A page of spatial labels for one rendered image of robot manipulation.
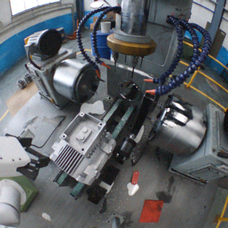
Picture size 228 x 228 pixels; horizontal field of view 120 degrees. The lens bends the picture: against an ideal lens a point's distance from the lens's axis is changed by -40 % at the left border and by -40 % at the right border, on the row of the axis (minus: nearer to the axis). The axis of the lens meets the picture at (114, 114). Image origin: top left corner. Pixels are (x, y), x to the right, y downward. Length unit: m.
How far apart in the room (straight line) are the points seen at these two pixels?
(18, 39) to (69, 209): 5.78
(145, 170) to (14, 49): 5.83
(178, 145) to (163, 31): 0.51
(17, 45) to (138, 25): 5.60
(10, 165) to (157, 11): 0.70
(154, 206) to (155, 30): 0.91
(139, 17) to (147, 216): 0.87
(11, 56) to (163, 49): 5.61
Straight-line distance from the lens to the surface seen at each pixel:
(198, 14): 5.58
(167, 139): 0.44
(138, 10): 0.37
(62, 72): 0.62
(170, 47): 0.58
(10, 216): 0.58
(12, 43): 5.72
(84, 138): 0.35
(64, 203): 0.72
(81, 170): 0.38
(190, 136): 0.45
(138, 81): 0.57
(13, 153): 0.27
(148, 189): 0.68
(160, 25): 0.58
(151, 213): 0.71
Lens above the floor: 1.44
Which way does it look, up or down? 55 degrees down
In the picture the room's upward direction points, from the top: 3 degrees clockwise
